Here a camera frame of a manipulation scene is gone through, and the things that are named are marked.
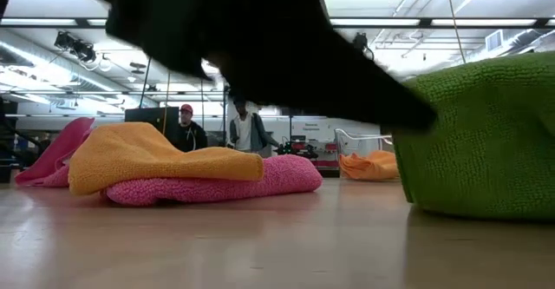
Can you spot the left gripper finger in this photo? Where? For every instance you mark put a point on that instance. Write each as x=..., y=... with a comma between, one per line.
x=325, y=85

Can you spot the clear plastic bin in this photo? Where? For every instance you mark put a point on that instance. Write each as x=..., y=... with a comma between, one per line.
x=347, y=139

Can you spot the orange microfiber towel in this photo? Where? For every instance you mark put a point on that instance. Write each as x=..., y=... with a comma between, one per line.
x=143, y=163
x=368, y=167

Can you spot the pink microfiber towel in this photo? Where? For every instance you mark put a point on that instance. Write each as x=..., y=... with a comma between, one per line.
x=260, y=185
x=56, y=159

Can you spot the green microfiber towel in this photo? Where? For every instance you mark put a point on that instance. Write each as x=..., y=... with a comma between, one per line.
x=477, y=150

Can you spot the black background robot arm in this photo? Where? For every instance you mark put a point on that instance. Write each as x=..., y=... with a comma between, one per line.
x=299, y=150

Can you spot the black ceiling spotlight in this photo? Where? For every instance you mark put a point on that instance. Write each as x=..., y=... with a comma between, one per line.
x=360, y=41
x=76, y=46

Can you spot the black overhead light beam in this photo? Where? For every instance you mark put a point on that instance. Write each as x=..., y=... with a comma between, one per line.
x=427, y=21

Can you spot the black monitor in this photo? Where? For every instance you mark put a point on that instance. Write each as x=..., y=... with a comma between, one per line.
x=152, y=115

